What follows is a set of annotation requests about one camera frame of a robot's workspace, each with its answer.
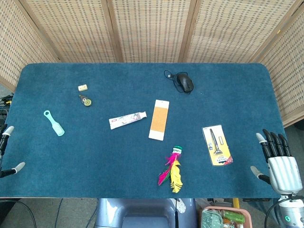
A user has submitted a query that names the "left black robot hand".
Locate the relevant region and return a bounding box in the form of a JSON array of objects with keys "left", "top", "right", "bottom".
[{"left": 0, "top": 123, "right": 26, "bottom": 179}]

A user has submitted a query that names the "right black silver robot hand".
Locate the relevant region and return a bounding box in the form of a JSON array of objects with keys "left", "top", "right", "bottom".
[{"left": 250, "top": 129, "right": 303, "bottom": 196}]

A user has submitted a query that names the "pink yellow feather shuttlecock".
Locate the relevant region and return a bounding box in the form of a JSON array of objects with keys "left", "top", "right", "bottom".
[{"left": 158, "top": 145, "right": 184, "bottom": 193}]

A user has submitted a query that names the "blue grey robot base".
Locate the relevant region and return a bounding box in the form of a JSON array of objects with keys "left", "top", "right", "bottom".
[{"left": 94, "top": 198, "right": 198, "bottom": 228}]

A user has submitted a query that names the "yellow packaged tool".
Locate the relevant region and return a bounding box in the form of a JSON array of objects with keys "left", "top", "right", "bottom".
[{"left": 202, "top": 125, "right": 234, "bottom": 167}]

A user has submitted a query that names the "teal plastic brush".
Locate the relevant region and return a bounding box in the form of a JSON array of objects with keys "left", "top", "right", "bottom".
[{"left": 43, "top": 110, "right": 65, "bottom": 137}]

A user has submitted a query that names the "pink plastic basket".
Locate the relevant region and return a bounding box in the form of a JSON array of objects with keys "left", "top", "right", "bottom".
[{"left": 201, "top": 206, "right": 253, "bottom": 228}]

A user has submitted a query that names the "green bottle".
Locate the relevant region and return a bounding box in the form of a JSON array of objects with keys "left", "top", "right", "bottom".
[{"left": 223, "top": 210, "right": 246, "bottom": 223}]

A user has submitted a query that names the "dark green correction tape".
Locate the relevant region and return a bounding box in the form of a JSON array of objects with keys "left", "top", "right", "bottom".
[{"left": 79, "top": 95, "right": 93, "bottom": 107}]

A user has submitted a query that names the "blue carpet table cover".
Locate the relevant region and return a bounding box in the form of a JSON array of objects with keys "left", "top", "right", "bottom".
[{"left": 0, "top": 62, "right": 287, "bottom": 199}]

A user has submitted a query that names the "white toothpaste tube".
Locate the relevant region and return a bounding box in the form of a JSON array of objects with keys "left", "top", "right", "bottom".
[{"left": 108, "top": 111, "right": 148, "bottom": 130}]

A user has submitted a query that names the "black computer mouse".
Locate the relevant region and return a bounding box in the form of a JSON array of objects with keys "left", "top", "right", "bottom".
[{"left": 176, "top": 73, "right": 194, "bottom": 93}]

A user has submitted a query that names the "white card with orange sandpaper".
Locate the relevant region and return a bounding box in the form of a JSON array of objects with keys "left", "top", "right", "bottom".
[{"left": 148, "top": 99, "right": 170, "bottom": 142}]

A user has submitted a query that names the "woven bamboo folding screen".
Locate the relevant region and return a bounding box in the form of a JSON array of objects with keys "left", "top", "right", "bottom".
[{"left": 0, "top": 0, "right": 304, "bottom": 128}]

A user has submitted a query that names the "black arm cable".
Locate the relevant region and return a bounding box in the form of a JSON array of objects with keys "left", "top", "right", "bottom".
[{"left": 264, "top": 199, "right": 289, "bottom": 228}]

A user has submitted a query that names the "black floor cable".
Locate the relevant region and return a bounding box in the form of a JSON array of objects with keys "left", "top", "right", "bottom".
[{"left": 0, "top": 199, "right": 37, "bottom": 228}]

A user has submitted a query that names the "black mouse cable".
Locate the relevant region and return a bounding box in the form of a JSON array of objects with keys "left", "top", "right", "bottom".
[{"left": 163, "top": 69, "right": 191, "bottom": 95}]

